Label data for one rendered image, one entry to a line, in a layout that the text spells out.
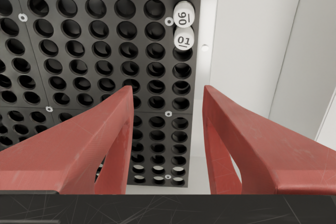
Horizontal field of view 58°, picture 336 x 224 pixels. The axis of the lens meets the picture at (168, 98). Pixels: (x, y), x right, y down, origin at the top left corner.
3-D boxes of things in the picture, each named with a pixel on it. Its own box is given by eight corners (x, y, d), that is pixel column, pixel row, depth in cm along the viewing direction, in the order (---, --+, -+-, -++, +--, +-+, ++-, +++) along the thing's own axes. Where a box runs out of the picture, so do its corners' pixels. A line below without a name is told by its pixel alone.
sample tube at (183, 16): (193, -17, 21) (194, 7, 17) (194, 1, 21) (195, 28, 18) (175, -16, 21) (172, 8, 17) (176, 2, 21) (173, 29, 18)
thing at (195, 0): (200, -5, 18) (200, -2, 18) (187, 182, 29) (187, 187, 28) (169, -6, 18) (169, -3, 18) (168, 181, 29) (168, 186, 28)
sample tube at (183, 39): (191, 23, 22) (191, 52, 19) (174, 20, 22) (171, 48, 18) (195, 7, 22) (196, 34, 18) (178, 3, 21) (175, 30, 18)
